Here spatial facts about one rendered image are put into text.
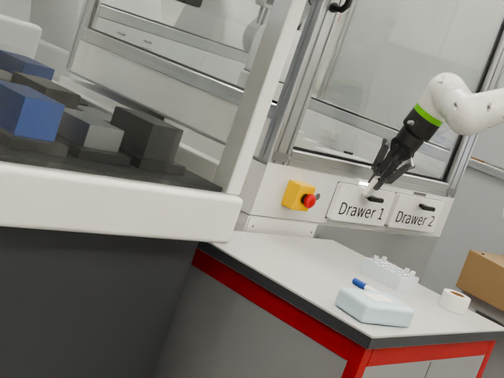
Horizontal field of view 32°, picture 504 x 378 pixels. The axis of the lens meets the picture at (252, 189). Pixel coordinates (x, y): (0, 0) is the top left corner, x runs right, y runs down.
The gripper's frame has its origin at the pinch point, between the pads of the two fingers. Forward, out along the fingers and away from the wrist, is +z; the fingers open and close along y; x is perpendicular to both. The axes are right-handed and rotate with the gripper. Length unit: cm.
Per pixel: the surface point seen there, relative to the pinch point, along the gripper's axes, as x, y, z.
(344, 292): -64, 46, -2
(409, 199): 26.8, -1.3, 3.0
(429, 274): 177, -42, 70
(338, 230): -2.6, 1.5, 16.0
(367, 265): -25.9, 27.2, 6.7
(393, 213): 20.2, 0.4, 7.8
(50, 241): -117, 19, 12
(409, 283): -21.6, 37.4, 3.3
